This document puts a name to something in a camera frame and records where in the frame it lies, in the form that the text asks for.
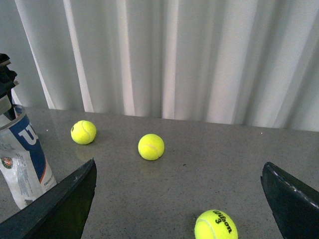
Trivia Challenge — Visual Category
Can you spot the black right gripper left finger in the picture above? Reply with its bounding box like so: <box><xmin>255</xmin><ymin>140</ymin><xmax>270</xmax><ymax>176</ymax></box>
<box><xmin>0</xmin><ymin>159</ymin><xmax>97</xmax><ymax>239</ymax></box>

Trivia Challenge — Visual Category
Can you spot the tennis ball with dark logo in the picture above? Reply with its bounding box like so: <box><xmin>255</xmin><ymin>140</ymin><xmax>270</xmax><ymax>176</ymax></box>
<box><xmin>70</xmin><ymin>120</ymin><xmax>97</xmax><ymax>145</ymax></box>

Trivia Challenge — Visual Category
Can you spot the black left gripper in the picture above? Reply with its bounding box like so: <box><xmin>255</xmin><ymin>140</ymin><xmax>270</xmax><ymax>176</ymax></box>
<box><xmin>0</xmin><ymin>53</ymin><xmax>18</xmax><ymax>124</ymax></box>

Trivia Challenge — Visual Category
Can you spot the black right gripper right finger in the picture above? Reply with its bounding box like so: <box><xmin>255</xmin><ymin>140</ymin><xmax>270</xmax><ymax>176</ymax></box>
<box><xmin>261</xmin><ymin>162</ymin><xmax>319</xmax><ymax>239</ymax></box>

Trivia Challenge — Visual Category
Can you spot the plain centre tennis ball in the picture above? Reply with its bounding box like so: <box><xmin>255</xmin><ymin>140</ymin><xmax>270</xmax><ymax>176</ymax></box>
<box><xmin>138</xmin><ymin>134</ymin><xmax>164</xmax><ymax>161</ymax></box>

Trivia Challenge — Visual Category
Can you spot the Wilson 3 tennis ball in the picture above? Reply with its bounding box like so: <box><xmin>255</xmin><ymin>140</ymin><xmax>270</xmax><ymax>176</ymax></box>
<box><xmin>194</xmin><ymin>210</ymin><xmax>239</xmax><ymax>239</ymax></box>

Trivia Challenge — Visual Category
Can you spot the white pleated curtain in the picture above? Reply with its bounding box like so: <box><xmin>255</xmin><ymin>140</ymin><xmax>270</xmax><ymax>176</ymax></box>
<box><xmin>0</xmin><ymin>0</ymin><xmax>319</xmax><ymax>131</ymax></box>

